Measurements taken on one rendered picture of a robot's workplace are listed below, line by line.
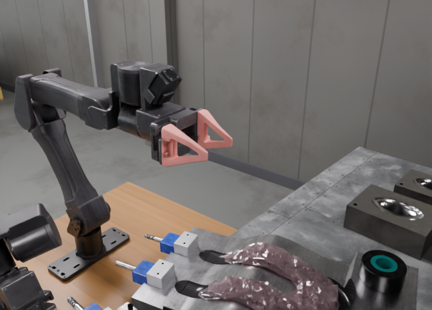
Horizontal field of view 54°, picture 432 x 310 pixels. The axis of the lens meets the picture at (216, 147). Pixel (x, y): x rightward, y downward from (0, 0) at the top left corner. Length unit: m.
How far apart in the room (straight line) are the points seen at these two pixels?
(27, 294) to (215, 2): 2.49
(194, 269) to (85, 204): 0.28
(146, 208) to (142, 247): 0.18
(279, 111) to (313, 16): 0.63
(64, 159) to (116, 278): 0.29
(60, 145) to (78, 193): 0.11
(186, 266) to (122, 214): 0.35
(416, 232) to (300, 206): 0.32
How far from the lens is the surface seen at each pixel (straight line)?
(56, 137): 0.99
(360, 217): 1.16
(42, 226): 0.68
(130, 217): 1.22
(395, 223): 1.13
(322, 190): 1.35
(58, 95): 0.90
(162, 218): 1.19
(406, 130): 2.51
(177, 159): 0.65
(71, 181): 0.99
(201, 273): 0.93
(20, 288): 0.63
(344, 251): 1.12
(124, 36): 3.59
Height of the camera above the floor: 1.47
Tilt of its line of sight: 25 degrees down
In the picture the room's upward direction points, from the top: straight up
